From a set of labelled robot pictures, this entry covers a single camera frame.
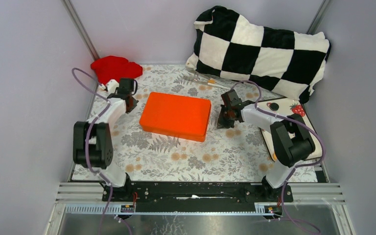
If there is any orange box lid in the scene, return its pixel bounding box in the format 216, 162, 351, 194
139, 92, 212, 142

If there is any white strawberry tray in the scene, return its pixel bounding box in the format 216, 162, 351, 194
258, 98, 322, 160

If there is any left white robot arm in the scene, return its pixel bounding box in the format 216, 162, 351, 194
72, 78, 138, 201

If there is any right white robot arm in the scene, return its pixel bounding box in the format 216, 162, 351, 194
217, 90, 316, 202

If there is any red cloth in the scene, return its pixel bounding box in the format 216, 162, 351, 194
90, 55, 143, 92

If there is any black sandwich cookie top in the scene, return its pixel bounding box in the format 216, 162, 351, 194
267, 102, 279, 111

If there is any floral table mat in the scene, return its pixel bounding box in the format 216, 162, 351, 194
112, 65, 277, 182

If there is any black white checkered blanket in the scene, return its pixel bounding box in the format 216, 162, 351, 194
186, 6, 331, 103

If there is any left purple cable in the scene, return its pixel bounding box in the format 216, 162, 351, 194
71, 67, 114, 235

